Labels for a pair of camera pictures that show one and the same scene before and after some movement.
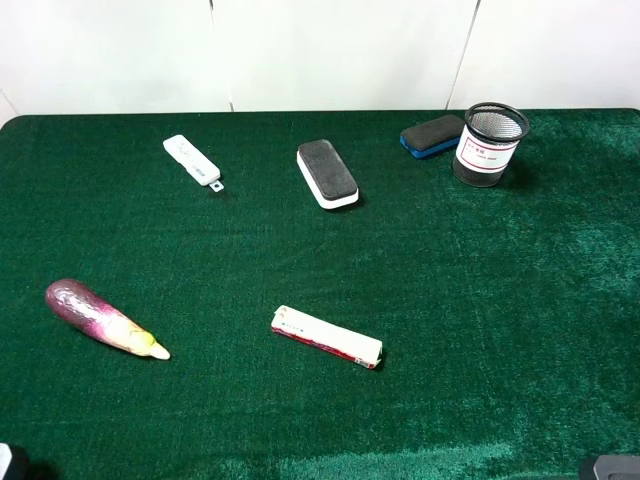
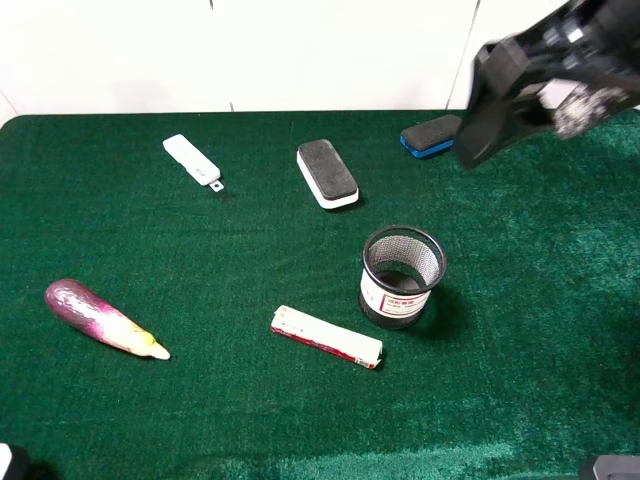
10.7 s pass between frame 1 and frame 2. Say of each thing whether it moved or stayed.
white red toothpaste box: stayed
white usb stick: stayed
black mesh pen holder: moved
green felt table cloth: stayed
